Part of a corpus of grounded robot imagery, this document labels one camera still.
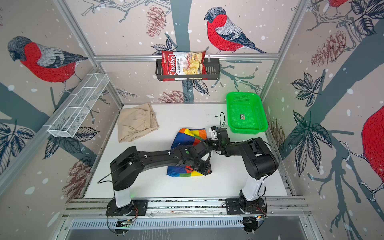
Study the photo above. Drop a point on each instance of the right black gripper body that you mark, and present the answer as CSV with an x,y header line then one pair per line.
x,y
217,145

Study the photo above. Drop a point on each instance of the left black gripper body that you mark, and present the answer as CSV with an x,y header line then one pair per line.
x,y
201,165

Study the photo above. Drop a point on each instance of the rainbow coloured shorts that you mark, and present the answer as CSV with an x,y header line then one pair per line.
x,y
186,137

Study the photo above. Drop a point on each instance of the green plastic basket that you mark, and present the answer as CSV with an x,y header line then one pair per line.
x,y
246,114

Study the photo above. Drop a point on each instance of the beige drawstring shorts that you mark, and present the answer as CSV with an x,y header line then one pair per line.
x,y
135,123

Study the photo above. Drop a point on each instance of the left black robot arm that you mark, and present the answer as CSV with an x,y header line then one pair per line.
x,y
129,164

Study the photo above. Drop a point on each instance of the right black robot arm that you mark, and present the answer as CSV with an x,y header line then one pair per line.
x,y
260,163

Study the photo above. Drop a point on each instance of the red cassava chips bag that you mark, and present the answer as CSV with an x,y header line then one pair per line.
x,y
175,64

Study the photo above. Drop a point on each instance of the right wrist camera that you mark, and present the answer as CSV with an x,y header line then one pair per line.
x,y
215,132

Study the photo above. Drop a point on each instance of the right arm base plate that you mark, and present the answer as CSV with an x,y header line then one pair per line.
x,y
242,206

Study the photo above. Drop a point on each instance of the white vented cable duct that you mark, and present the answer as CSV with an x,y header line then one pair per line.
x,y
155,224

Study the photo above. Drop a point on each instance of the black wire wall basket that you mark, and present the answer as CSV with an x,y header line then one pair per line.
x,y
212,68

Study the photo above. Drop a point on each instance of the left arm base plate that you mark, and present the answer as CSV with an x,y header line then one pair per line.
x,y
135,208

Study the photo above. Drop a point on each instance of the aluminium mounting rail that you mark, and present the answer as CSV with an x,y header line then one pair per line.
x,y
187,207

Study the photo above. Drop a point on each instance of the white wire mesh shelf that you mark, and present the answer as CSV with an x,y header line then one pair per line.
x,y
80,103

